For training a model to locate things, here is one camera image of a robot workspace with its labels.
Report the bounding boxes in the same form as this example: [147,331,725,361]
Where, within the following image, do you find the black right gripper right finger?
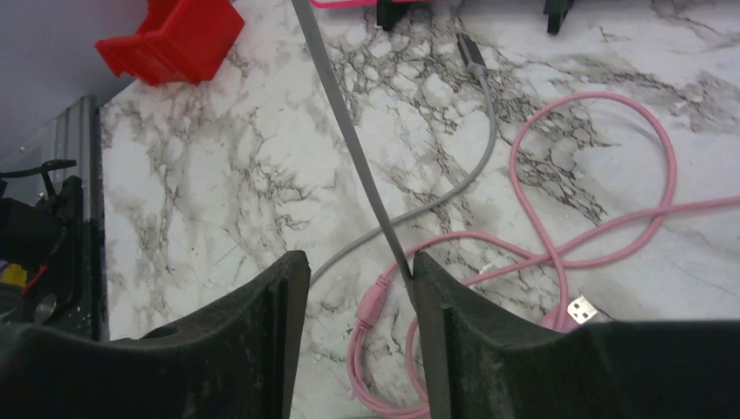
[413,252,739,418]

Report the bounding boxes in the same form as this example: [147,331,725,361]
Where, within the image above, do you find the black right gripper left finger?
[1,251,311,418]

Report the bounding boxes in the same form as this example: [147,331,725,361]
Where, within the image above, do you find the grey headphone cable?
[291,0,498,307]

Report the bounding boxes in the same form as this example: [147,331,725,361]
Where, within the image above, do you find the red plastic bin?
[95,0,245,86]

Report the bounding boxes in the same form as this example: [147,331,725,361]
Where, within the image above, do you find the black whiteboard stand right foot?
[544,0,574,35]

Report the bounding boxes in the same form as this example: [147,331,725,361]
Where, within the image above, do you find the black whiteboard stand foot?
[376,0,408,31]
[544,0,574,35]

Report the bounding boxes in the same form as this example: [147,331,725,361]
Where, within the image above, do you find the black whiteboard stand left foot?
[376,0,408,31]

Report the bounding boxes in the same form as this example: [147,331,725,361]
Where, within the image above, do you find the pink framed whiteboard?
[310,0,426,9]

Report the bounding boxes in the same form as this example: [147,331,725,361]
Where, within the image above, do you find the pink headphone cable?
[346,91,740,419]

